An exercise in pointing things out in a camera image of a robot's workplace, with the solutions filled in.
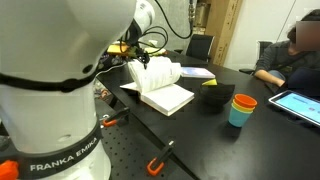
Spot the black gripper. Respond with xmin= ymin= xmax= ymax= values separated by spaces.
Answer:
xmin=128 ymin=46 xmax=150 ymax=70

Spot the white Intelligent Robotic Systems book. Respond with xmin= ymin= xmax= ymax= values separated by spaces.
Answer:
xmin=121 ymin=57 xmax=194 ymax=116

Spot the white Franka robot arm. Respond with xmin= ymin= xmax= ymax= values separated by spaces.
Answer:
xmin=0 ymin=0 xmax=155 ymax=180

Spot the light blue notebook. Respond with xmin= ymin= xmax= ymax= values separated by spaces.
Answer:
xmin=181 ymin=67 xmax=215 ymax=78

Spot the black office chair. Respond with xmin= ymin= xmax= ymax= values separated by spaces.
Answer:
xmin=185 ymin=34 xmax=215 ymax=62

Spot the orange black clamp far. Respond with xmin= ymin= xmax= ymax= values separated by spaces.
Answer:
xmin=100 ymin=107 xmax=130 ymax=127

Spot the orange black clamp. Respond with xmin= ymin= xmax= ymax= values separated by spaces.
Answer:
xmin=100 ymin=107 xmax=130 ymax=127
xmin=146 ymin=140 xmax=175 ymax=176

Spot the black bowl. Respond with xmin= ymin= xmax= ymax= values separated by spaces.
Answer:
xmin=199 ymin=83 xmax=235 ymax=106

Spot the orange black clamp near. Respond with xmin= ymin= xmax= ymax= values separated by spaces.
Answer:
xmin=146 ymin=140 xmax=175 ymax=176

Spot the black perforated breadboard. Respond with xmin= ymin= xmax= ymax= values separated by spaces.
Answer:
xmin=94 ymin=99 xmax=194 ymax=180

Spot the cardboard box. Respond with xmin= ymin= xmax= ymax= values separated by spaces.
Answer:
xmin=194 ymin=0 xmax=243 ymax=66

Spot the yellow plastic cup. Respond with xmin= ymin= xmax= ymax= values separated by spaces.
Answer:
xmin=232 ymin=100 xmax=255 ymax=112

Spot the orange plastic cup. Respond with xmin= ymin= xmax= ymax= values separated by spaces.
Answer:
xmin=234 ymin=94 xmax=257 ymax=108

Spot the blue plastic cup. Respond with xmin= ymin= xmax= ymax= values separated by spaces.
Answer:
xmin=228 ymin=105 xmax=251 ymax=128

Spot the seated person in grey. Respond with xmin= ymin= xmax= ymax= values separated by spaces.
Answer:
xmin=253 ymin=9 xmax=320 ymax=87

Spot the tablet with blue screen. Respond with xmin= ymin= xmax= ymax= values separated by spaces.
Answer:
xmin=268 ymin=90 xmax=320 ymax=126

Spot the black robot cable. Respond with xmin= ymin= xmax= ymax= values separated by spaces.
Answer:
xmin=123 ymin=0 xmax=196 ymax=56

